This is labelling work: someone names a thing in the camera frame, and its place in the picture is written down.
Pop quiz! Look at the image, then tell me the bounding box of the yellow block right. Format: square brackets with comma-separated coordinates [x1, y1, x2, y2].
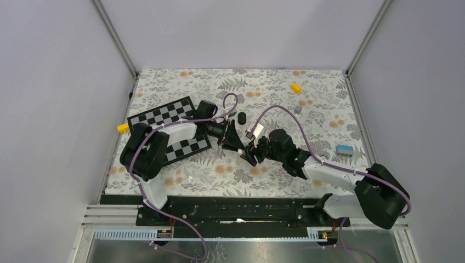
[291, 83, 302, 94]

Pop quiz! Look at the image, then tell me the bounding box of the small grey block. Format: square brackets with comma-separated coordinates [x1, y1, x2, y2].
[294, 106, 303, 115]

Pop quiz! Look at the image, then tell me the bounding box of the blue block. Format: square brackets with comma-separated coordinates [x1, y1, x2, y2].
[335, 144, 355, 156]

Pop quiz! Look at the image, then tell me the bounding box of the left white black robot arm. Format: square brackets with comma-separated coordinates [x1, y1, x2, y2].
[119, 96, 245, 225]

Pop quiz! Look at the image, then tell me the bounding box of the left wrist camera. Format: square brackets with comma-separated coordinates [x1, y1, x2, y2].
[223, 108, 235, 120]

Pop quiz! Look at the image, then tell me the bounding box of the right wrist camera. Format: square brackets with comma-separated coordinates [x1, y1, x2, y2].
[246, 123, 264, 140]

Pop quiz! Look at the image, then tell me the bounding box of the purple cable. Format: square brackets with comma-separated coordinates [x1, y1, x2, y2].
[128, 93, 240, 261]
[252, 105, 413, 263]

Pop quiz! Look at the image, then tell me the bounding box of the yellow block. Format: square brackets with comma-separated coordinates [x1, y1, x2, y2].
[117, 123, 130, 133]
[291, 83, 302, 94]

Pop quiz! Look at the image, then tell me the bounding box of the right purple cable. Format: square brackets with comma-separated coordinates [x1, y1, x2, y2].
[252, 105, 413, 263]

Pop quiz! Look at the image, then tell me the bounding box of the yellow block left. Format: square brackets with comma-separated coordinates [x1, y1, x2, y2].
[117, 123, 130, 133]

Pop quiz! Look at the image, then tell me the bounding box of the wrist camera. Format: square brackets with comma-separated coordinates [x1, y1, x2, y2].
[246, 123, 264, 140]
[223, 108, 235, 120]

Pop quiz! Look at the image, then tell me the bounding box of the floral table mat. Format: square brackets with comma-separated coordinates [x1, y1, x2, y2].
[128, 69, 370, 198]

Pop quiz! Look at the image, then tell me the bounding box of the black white checkerboard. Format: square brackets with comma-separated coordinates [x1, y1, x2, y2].
[127, 96, 212, 166]

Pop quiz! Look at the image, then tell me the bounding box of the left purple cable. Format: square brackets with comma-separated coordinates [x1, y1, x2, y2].
[128, 93, 240, 261]

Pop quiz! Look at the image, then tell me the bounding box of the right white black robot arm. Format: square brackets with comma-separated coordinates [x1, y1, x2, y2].
[241, 129, 411, 230]

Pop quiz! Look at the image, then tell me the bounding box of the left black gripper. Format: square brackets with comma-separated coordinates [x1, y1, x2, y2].
[206, 119, 245, 153]

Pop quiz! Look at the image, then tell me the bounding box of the black earbud charging case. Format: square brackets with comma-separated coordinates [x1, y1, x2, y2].
[237, 112, 247, 125]

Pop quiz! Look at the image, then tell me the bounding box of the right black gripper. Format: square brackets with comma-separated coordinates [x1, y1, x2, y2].
[240, 133, 286, 167]

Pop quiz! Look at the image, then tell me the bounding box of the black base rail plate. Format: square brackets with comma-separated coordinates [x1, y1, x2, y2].
[136, 196, 350, 238]

